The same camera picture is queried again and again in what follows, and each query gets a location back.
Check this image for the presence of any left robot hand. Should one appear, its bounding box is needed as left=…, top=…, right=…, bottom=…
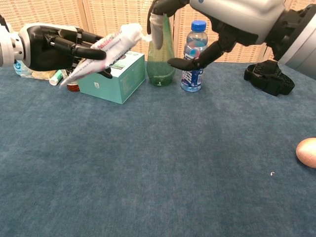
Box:
left=18, top=22, right=113, bottom=79

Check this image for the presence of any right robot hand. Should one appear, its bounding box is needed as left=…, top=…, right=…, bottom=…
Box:
left=147, top=0, right=287, bottom=70

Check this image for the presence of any white toothpaste tube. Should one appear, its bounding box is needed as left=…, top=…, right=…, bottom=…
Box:
left=59, top=23, right=153, bottom=87

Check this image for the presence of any small dark bottle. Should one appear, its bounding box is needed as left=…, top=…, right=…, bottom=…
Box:
left=66, top=69, right=81, bottom=92

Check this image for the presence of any blue water bottle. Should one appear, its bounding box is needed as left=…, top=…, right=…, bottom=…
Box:
left=180, top=20, right=208, bottom=93

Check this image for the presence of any bread in clear bag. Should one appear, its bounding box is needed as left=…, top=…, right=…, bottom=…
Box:
left=21, top=70, right=58, bottom=80

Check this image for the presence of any white bottle blue print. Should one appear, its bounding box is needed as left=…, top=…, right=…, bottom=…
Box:
left=13, top=59, right=33, bottom=76

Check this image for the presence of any small white teal tube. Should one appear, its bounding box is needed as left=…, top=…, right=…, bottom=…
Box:
left=48, top=70, right=64, bottom=86

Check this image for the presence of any bamboo folding screen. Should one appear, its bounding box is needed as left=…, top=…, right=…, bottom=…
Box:
left=0, top=0, right=316, bottom=64

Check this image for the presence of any teal white speaker box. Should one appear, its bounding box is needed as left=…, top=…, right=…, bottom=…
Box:
left=78, top=51, right=146, bottom=105

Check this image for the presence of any green spray bottle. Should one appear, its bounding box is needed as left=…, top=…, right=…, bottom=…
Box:
left=146, top=14, right=176, bottom=87

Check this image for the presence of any peach pink ball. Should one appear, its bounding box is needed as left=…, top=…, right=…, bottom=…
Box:
left=296, top=137, right=316, bottom=169

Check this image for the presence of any black strap band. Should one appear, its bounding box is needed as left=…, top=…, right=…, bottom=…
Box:
left=243, top=60, right=296, bottom=96

